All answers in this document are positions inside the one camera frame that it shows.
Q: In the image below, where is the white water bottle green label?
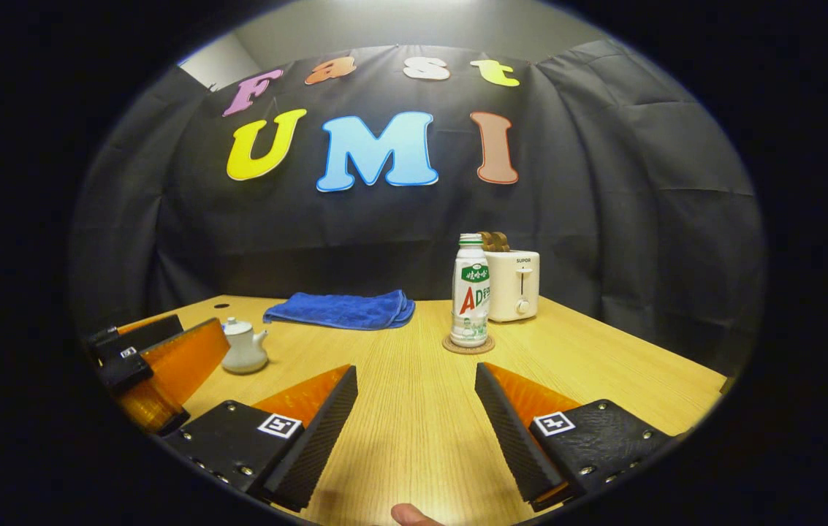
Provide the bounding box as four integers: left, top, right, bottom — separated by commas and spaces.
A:
449, 232, 492, 348

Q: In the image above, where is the round wooden coaster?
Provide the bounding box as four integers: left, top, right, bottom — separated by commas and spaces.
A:
441, 333, 496, 357

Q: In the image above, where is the blue folded towel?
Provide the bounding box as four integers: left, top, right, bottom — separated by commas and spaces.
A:
262, 289, 417, 332

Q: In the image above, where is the white ceramic teacup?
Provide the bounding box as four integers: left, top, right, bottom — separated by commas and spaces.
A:
219, 325, 270, 376

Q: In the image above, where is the black backdrop cloth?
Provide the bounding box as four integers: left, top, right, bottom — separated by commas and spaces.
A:
69, 40, 767, 375

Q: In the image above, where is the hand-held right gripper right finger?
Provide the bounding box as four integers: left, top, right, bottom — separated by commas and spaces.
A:
473, 361, 672, 513

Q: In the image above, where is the white toaster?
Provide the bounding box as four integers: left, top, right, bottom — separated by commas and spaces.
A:
482, 249, 541, 324

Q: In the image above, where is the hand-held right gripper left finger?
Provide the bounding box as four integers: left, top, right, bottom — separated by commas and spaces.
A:
164, 364, 360, 513

